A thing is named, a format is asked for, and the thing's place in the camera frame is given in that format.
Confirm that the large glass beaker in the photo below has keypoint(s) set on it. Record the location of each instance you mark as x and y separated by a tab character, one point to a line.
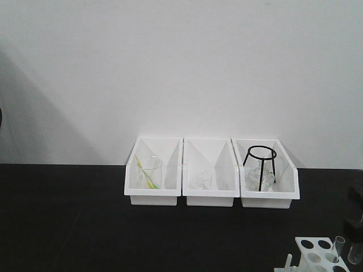
153	173

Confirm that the white right storage bin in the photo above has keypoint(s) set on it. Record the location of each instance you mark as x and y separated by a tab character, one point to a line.
286	187

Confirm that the small glass beaker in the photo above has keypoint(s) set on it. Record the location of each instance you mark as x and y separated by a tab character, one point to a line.
204	179

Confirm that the white test tube rack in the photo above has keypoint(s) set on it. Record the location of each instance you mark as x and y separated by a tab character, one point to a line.
317	254

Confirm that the white storage bin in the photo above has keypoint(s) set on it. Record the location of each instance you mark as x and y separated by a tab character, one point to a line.
217	156
286	187
154	172

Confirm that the white left storage bin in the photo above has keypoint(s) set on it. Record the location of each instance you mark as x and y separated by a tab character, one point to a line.
154	172

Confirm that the white middle storage bin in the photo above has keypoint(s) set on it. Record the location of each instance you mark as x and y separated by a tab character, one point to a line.
217	156

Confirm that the clear glass flask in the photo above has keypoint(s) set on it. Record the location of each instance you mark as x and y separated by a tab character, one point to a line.
260	181

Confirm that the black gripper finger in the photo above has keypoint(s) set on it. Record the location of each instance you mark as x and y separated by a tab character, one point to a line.
353	229
355	194

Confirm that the black wire tripod stand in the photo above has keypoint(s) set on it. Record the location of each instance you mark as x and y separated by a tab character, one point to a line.
262	159

